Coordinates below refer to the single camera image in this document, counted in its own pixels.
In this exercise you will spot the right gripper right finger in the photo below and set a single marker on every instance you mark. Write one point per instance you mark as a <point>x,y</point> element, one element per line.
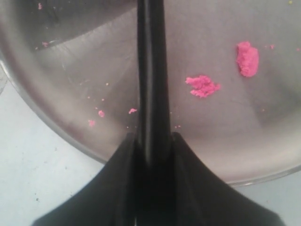
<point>194,196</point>

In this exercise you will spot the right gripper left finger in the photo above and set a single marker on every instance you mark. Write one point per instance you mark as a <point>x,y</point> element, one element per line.
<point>119,195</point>

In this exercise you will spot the black kitchen knife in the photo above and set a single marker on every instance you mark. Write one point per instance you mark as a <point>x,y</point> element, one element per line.
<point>154,130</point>

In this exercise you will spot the pink crumb lower right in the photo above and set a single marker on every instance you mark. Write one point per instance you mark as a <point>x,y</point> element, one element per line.
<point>202,86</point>

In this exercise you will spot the round stainless steel plate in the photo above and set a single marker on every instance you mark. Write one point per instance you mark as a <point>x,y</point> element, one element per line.
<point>74,62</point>

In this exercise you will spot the pink crumb near handle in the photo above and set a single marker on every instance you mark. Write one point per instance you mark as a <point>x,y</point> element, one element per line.
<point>247,59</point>

